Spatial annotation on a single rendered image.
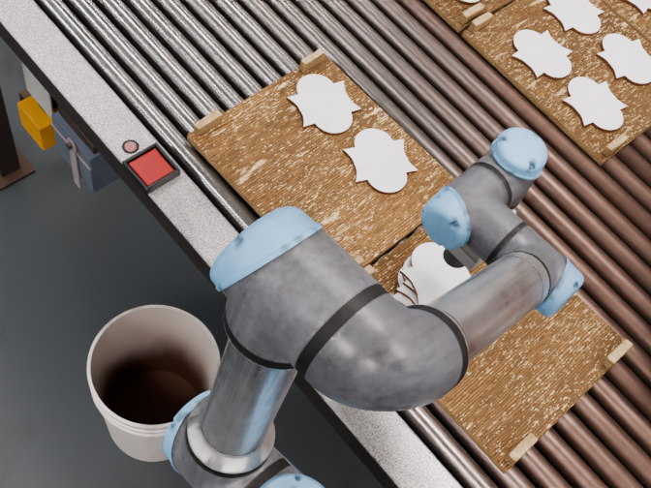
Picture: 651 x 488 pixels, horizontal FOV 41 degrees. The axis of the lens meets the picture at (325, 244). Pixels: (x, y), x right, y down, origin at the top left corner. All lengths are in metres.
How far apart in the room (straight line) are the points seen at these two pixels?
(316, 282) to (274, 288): 0.04
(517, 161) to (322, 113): 0.61
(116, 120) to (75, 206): 1.00
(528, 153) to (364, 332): 0.49
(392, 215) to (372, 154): 0.13
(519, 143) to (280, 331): 0.52
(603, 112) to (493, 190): 0.77
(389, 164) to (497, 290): 0.72
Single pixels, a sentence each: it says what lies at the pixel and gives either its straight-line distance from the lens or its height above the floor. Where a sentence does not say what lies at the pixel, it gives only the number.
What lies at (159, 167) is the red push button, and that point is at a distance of 1.62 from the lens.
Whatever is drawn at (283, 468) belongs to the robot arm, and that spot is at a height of 1.14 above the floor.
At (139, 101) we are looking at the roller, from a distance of 1.73.
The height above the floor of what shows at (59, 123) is 0.83.
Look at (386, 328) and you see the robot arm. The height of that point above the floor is 1.57.
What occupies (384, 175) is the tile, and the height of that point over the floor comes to 0.94.
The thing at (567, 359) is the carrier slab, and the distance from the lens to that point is 1.60.
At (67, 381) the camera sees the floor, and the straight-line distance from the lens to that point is 2.44.
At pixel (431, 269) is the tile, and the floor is 0.98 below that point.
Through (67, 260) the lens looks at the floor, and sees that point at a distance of 2.59.
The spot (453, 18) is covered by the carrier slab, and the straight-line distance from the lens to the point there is 1.97.
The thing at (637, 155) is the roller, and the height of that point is 0.92.
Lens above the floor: 2.28
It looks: 59 degrees down
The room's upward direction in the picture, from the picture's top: 19 degrees clockwise
